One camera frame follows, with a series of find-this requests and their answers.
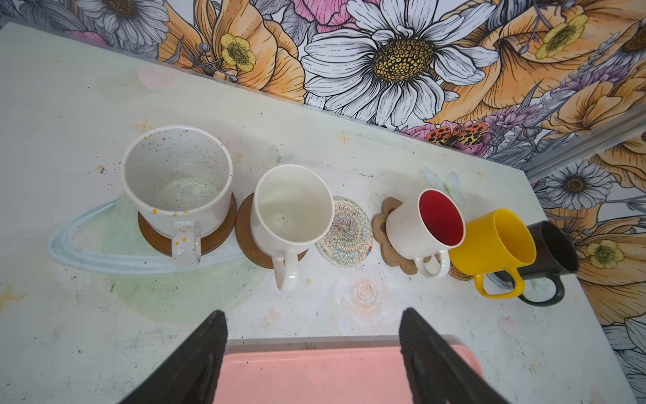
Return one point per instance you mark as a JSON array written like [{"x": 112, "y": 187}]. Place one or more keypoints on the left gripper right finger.
[{"x": 435, "y": 372}]

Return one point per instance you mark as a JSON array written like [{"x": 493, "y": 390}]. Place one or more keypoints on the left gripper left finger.
[{"x": 190, "y": 374}]

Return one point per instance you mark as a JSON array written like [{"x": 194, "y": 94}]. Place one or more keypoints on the woven rattan round coaster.
[{"x": 457, "y": 274}]

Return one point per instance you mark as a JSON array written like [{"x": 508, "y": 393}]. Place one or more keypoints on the grey blue round coaster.
[{"x": 503, "y": 281}]

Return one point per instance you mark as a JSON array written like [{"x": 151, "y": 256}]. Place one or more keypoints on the brown glossy round coaster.
[{"x": 208, "y": 244}]

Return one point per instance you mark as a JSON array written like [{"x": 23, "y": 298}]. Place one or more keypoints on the yellow mug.
[{"x": 495, "y": 242}]

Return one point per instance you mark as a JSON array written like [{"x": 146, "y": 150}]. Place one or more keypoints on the red inside white mug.
[{"x": 424, "y": 230}]

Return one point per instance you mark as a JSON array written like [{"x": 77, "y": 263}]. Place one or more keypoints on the dark brown round coaster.
[{"x": 247, "y": 237}]

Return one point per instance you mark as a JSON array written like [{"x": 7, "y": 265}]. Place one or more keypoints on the white patterned round coaster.
[{"x": 350, "y": 238}]

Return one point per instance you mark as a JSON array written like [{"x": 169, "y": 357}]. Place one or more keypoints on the paw shaped cork coaster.
[{"x": 388, "y": 253}]

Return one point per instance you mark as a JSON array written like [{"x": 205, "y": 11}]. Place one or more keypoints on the black mug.
[{"x": 556, "y": 257}]

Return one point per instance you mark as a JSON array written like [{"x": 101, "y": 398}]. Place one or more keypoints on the pink tray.
[{"x": 359, "y": 369}]

